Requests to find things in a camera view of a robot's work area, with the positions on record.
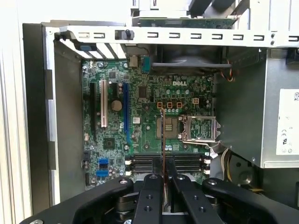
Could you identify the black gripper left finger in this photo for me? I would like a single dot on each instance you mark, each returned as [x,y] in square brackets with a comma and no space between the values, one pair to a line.
[151,198]

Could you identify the black PC case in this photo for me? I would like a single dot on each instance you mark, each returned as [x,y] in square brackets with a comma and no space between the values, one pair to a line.
[37,116]

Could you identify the CPU socket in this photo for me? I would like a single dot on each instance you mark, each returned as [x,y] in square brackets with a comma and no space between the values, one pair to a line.
[172,126]

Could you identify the orange square choke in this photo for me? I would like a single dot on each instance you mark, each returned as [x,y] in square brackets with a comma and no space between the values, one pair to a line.
[179,104]
[159,104]
[170,104]

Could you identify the long black expansion slot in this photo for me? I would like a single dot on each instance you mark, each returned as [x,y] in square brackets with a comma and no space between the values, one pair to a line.
[93,112]

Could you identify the green RAM stick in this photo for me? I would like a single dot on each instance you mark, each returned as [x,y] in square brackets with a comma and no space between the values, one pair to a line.
[163,140]

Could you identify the pale four-pin power connector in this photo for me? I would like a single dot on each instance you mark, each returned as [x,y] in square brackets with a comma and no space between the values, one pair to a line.
[195,101]

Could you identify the RAM slot white clips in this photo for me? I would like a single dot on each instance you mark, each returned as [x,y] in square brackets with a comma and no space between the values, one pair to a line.
[140,172]
[140,161]

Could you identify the blue expansion slot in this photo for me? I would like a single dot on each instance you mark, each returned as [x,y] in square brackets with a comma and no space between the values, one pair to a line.
[126,112]

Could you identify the green graphics card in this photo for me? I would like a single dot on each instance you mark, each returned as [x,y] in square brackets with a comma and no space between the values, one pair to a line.
[187,22]

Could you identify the blue SATA port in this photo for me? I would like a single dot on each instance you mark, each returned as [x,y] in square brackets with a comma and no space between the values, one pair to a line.
[103,162]
[101,173]

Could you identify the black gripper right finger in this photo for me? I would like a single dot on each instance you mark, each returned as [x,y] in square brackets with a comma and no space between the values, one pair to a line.
[233,193]

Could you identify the green motherboard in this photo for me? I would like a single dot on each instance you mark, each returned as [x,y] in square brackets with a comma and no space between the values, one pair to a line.
[144,93]

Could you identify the blue video port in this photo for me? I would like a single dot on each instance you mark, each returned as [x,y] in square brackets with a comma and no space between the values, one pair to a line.
[145,64]

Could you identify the round coin battery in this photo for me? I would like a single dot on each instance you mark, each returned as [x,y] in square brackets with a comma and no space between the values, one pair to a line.
[116,106]

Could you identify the RAM slot black clips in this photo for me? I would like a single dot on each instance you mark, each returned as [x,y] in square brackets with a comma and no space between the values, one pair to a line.
[140,156]
[140,166]

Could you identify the short black expansion slot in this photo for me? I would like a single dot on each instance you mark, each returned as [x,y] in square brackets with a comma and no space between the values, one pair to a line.
[114,91]

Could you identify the black case fan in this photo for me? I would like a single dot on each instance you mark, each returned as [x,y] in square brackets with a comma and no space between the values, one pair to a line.
[187,58]

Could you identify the grey power supply unit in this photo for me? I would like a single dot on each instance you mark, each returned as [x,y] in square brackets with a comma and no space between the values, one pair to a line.
[247,105]

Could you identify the white expansion slot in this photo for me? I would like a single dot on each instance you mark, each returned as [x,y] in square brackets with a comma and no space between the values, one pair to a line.
[104,102]

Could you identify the metal socket cover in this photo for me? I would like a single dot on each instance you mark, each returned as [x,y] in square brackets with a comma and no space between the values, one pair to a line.
[215,128]

